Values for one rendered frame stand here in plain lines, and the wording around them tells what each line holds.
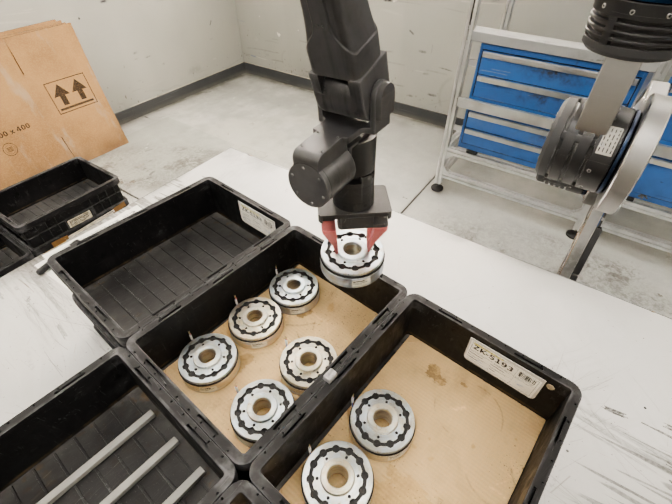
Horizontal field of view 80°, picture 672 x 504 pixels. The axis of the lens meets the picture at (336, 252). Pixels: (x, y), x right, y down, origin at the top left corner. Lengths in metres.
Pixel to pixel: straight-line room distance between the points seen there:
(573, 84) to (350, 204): 1.84
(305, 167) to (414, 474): 0.48
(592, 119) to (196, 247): 0.84
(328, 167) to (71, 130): 3.01
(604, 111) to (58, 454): 1.00
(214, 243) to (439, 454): 0.67
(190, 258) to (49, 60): 2.52
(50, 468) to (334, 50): 0.71
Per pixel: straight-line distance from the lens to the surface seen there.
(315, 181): 0.45
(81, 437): 0.81
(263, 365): 0.77
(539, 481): 0.63
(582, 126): 0.78
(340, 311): 0.83
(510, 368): 0.73
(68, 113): 3.38
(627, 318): 1.21
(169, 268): 0.99
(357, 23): 0.44
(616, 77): 0.76
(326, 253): 0.64
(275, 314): 0.79
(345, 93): 0.47
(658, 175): 2.42
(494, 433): 0.75
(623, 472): 0.97
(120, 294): 0.97
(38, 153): 3.31
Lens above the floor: 1.48
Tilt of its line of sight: 43 degrees down
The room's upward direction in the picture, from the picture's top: straight up
